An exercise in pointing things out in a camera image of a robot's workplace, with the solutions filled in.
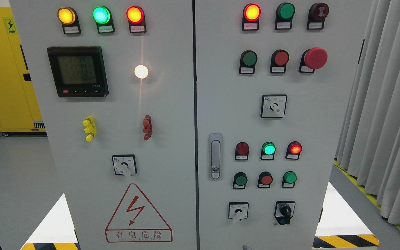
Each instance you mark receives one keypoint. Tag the yellow terminal connector block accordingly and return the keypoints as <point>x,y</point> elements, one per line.
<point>90,128</point>

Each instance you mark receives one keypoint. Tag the silver door latch handle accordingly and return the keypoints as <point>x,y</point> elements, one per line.
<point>215,140</point>

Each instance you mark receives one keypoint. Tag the white rotary switch lower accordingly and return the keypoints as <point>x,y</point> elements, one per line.
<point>238,211</point>

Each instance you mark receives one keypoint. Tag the green start push button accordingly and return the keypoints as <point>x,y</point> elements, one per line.
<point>248,58</point>

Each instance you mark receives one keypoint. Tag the dark red indicator lamp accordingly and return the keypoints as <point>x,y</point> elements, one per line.
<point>242,149</point>

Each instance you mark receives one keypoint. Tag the lit white indicator lamp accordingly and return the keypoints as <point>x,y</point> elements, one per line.
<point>141,71</point>

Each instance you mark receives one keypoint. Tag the red terminal connector block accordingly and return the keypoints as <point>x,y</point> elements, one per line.
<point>147,127</point>

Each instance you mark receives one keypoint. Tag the small red push button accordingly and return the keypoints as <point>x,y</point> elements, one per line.
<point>265,180</point>

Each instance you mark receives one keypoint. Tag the black digital power meter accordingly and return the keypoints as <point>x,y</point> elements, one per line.
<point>78,72</point>

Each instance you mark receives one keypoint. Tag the yellow safety cabinet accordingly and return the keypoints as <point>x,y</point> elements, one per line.
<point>19,109</point>

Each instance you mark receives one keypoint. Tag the lit green small lamp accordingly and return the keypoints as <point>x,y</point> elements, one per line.
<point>268,149</point>

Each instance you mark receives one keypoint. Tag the red electric danger sticker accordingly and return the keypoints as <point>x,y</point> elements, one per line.
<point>136,220</point>

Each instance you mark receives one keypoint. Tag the lit red lamp right door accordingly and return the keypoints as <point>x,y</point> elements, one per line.
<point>252,12</point>

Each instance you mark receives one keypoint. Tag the grey curtain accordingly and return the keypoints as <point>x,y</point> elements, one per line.
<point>369,145</point>

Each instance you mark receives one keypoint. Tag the small green button right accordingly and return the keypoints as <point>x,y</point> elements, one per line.
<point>289,179</point>

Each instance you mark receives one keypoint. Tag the grey electrical control cabinet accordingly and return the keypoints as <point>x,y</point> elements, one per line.
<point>197,86</point>

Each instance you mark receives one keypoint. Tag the dark red buzzer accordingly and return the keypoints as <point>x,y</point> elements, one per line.
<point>319,11</point>

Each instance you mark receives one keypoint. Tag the unlit green lamp right door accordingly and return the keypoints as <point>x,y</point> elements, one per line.
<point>285,11</point>

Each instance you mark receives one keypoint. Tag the lit red indicator lamp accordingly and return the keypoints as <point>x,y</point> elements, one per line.
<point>135,14</point>

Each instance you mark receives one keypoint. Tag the lit green indicator lamp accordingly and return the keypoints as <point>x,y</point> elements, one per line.
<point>101,14</point>

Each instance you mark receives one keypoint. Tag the yellow indicator lamp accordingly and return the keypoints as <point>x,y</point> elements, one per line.
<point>66,15</point>

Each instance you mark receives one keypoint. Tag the white rotary selector switch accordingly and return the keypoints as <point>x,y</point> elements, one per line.
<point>124,165</point>

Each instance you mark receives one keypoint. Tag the black key selector switch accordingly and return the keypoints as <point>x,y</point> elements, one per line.
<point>283,211</point>

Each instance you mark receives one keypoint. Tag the lit red small lamp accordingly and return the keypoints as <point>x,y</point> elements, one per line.
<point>294,148</point>

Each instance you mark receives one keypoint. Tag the small green button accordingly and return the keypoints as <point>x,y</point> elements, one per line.
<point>289,179</point>
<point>240,180</point>

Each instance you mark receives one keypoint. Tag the red stop push button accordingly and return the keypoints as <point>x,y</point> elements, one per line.
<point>280,58</point>

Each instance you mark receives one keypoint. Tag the red emergency mushroom button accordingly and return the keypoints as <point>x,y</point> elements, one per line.
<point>315,58</point>

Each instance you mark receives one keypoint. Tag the white rotary switch upper right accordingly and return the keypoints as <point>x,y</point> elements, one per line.
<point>273,106</point>

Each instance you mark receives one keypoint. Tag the small green button left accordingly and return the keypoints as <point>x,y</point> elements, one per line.
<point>240,180</point>

